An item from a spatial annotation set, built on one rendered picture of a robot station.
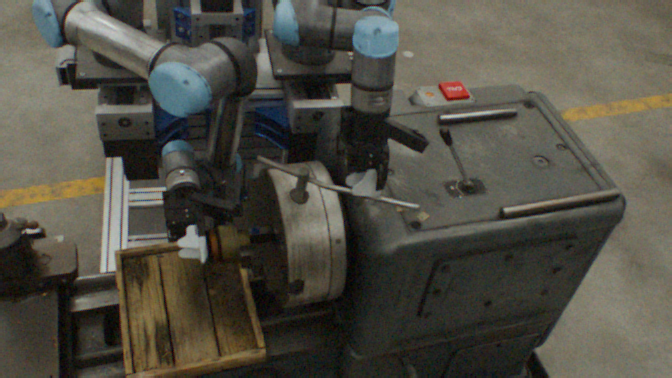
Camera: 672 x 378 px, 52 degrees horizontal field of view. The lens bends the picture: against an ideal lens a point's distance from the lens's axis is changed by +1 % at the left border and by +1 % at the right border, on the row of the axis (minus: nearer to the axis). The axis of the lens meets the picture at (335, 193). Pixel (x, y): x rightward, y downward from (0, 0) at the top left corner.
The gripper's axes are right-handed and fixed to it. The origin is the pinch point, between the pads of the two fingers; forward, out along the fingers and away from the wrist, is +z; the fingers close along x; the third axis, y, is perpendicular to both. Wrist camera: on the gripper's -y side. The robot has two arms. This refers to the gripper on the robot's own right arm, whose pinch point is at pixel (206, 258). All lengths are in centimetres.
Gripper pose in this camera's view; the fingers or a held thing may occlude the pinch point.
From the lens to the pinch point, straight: 148.2
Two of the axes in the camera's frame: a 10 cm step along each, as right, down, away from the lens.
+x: 1.1, -7.0, -7.1
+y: -9.6, 1.2, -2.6
